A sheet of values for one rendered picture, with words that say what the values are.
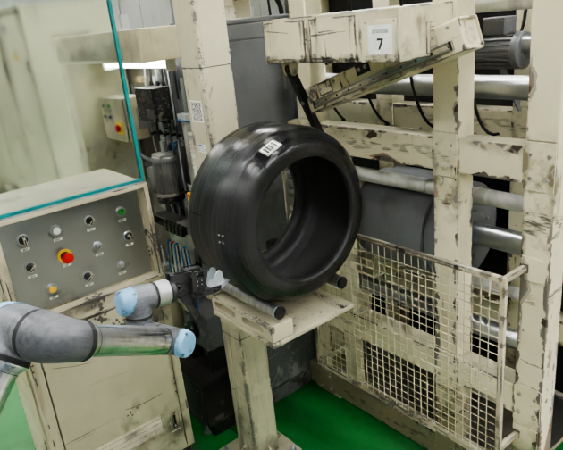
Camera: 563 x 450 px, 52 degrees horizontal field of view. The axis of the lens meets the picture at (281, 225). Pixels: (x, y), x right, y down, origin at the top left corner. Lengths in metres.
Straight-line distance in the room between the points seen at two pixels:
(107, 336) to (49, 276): 0.79
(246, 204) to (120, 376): 0.99
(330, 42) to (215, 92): 0.43
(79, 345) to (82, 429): 1.07
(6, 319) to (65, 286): 0.80
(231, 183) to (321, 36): 0.55
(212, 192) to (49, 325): 0.65
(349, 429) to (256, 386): 0.56
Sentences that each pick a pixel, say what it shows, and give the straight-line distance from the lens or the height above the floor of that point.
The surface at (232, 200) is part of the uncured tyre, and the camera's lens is 1.67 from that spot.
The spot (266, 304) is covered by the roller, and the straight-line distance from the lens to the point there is 1.88.
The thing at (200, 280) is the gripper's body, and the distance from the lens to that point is 1.75.
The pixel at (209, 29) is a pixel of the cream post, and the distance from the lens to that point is 2.01.
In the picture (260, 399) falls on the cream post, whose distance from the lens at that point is 2.49.
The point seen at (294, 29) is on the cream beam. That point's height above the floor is 1.74.
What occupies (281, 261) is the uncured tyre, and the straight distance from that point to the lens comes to 2.14.
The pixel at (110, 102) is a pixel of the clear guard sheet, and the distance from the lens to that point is 2.12.
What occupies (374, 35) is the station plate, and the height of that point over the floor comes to 1.71.
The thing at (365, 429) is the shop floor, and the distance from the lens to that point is 2.79.
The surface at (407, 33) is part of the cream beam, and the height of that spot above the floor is 1.71.
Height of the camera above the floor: 1.79
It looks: 20 degrees down
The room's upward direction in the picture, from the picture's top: 6 degrees counter-clockwise
